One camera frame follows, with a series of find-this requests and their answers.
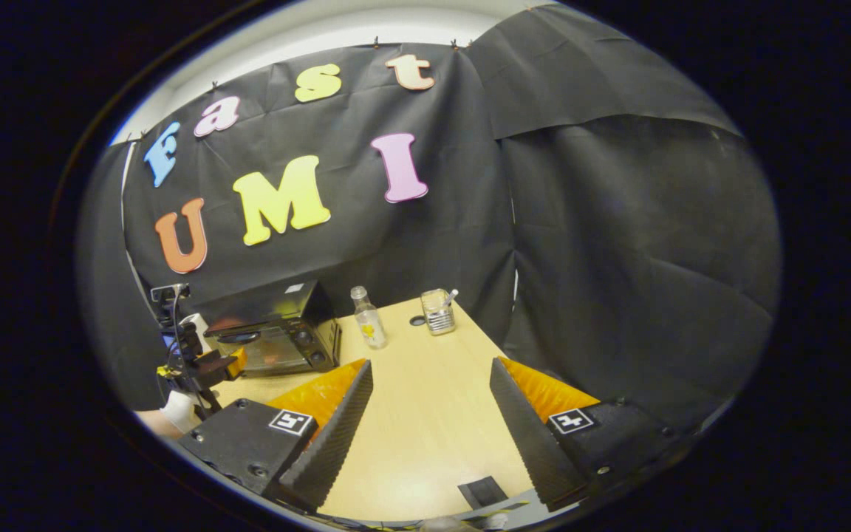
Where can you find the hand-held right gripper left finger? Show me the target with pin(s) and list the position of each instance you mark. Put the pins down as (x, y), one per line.
(329, 443)

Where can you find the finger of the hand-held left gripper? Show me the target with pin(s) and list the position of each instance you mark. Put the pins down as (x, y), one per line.
(222, 363)

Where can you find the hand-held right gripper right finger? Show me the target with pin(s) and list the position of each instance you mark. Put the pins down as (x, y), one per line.
(536, 443)

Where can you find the black electric oven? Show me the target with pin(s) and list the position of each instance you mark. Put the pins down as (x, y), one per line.
(270, 303)

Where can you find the white toaster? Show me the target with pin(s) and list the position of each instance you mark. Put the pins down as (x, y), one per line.
(195, 322)

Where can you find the black table edge plate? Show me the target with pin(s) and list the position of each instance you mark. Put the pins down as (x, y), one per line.
(482, 493)

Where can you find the clear bottle with yellow label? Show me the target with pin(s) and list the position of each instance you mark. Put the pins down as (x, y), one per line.
(370, 325)

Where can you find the metal mesh utensil holder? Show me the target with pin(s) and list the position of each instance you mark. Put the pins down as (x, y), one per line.
(438, 318)

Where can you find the metal spoon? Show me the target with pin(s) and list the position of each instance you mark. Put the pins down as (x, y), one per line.
(452, 295)

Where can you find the black backdrop cloth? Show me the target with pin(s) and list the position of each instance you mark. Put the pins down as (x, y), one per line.
(603, 258)

